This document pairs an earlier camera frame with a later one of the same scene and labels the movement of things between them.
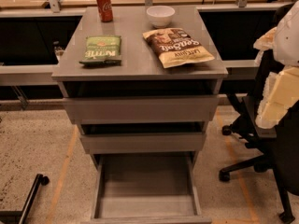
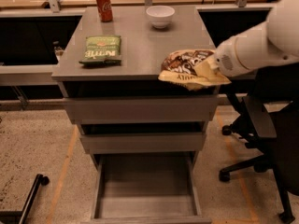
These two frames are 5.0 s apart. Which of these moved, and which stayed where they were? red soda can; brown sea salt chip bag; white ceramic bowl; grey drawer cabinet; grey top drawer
Moved: brown sea salt chip bag
Stayed: grey top drawer; red soda can; grey drawer cabinet; white ceramic bowl
